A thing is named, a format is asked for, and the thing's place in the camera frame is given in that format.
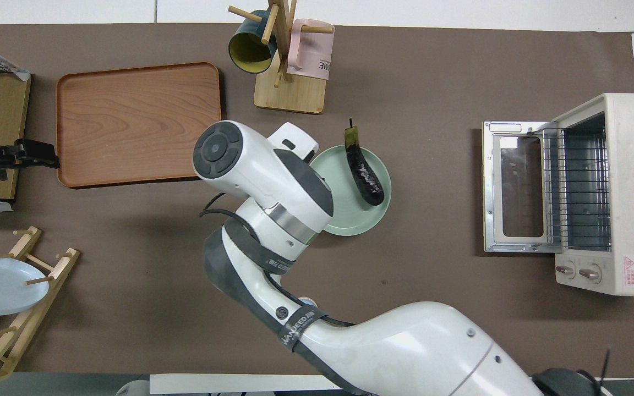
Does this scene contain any glass oven door with handle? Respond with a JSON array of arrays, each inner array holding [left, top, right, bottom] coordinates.
[[482, 121, 559, 254]]

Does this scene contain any wooden plate rack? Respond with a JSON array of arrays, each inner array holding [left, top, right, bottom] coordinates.
[[0, 226, 81, 393]]

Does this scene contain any wooden mug tree stand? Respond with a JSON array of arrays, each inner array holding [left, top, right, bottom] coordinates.
[[228, 0, 335, 115]]

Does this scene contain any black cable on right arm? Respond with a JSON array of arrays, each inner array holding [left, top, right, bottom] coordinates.
[[199, 192, 357, 331]]

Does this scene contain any metal wire oven rack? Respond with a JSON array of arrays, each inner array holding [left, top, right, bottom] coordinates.
[[542, 127, 611, 246]]

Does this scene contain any brown table mat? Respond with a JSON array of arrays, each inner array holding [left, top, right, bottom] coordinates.
[[0, 23, 634, 376]]

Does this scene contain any pink mug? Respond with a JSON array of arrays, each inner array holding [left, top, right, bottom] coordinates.
[[286, 19, 335, 81]]

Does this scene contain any dark blue mug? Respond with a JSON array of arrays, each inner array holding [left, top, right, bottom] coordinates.
[[228, 11, 278, 75]]

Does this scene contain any pale green plate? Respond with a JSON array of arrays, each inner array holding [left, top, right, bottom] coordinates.
[[309, 145, 392, 238]]

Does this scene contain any brown wooden tray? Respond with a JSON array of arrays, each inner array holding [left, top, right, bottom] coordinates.
[[55, 62, 223, 189]]

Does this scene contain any dark purple eggplant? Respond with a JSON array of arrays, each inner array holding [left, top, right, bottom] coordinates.
[[343, 118, 385, 207]]

